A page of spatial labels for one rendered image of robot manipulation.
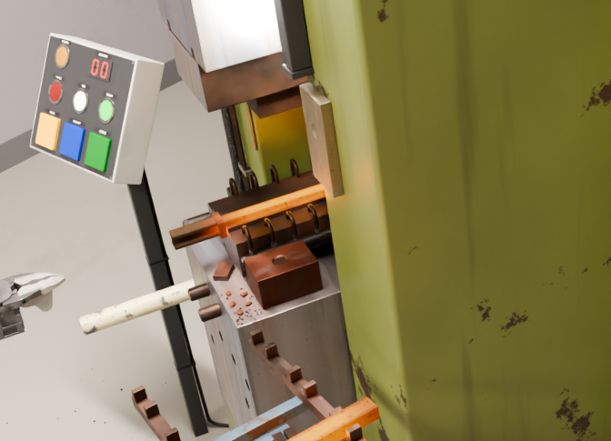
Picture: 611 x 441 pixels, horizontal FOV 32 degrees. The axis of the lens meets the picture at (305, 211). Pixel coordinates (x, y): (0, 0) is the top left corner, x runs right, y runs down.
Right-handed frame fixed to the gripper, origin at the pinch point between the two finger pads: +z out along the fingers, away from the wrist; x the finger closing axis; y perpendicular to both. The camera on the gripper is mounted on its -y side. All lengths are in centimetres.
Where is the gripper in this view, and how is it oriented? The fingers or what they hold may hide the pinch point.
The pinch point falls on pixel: (56, 276)
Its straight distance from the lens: 204.1
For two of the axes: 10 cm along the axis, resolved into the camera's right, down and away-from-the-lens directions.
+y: 1.4, 8.4, 5.2
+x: 3.6, 4.5, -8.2
